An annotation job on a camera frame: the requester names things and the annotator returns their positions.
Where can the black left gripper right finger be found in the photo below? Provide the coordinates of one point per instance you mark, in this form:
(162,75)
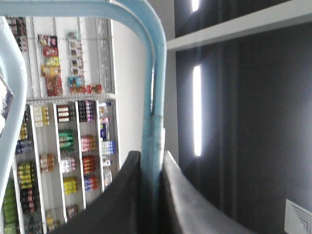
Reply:
(183,210)

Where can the white supermarket shelf unit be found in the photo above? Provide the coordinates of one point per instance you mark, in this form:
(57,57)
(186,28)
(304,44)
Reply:
(67,151)

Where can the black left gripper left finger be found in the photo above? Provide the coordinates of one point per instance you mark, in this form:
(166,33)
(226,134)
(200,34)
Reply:
(115,211)

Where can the light blue shopping basket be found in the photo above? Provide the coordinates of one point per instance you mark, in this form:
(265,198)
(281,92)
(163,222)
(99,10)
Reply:
(140,17)

